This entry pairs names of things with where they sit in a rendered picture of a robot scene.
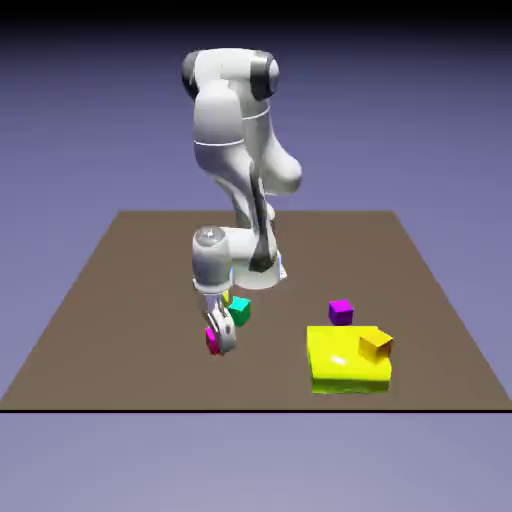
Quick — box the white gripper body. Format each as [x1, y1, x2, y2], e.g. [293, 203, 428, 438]
[204, 305, 237, 356]

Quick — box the small teal cube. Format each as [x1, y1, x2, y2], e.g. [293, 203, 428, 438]
[227, 296, 252, 327]

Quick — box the small purple cube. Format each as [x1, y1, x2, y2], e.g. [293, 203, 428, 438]
[328, 299, 354, 326]

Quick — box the small orange cube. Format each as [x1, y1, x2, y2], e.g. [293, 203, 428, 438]
[357, 328, 394, 362]

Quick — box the large yellow box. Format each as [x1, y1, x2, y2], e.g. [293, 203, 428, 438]
[306, 324, 392, 395]

